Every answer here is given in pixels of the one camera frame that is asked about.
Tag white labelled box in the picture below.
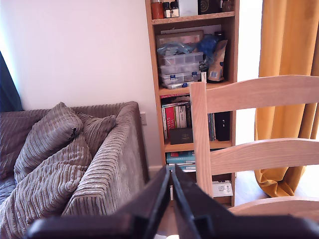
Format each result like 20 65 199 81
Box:
212 180 234 198

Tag teal book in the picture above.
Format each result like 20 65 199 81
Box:
166 150 196 164

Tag black box gold print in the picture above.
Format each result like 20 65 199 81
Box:
169 127 194 145

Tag light wooden chair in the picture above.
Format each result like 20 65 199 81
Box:
189 74 319 221

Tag row of thin magazines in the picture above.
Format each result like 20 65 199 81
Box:
208 113 216 142

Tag red spine book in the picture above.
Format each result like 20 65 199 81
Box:
165 107 175 131

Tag white spine book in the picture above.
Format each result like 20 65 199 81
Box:
174 106 187 129

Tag clear plastic organiser box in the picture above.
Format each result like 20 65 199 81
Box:
158 52 204 67
159 71 202 84
161 81 192 90
160 63 200 75

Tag brown paper bag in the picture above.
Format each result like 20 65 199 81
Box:
206 39 228 83

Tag pale blue plastic bag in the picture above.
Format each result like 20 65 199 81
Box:
157 41 197 57

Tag dark teal curtain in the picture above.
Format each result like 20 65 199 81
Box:
0 51 24 113

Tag wooden bookshelf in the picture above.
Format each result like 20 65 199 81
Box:
144 0 240 207

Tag mustard yellow curtain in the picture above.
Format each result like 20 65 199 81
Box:
254 0 319 197

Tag brown glass jar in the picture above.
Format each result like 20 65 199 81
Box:
151 1 164 19

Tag white and blue box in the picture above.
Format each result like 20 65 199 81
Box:
178 0 199 17

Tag dark printed box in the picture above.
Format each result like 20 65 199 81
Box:
198 0 221 14

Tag dark glass bottle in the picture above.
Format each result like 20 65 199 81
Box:
221 0 235 12

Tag brown corduroy cushion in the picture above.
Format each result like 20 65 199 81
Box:
0 131 93 239
13 102 83 182
76 112 117 157

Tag wooden picture frame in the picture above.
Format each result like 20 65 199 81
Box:
156 29 204 47

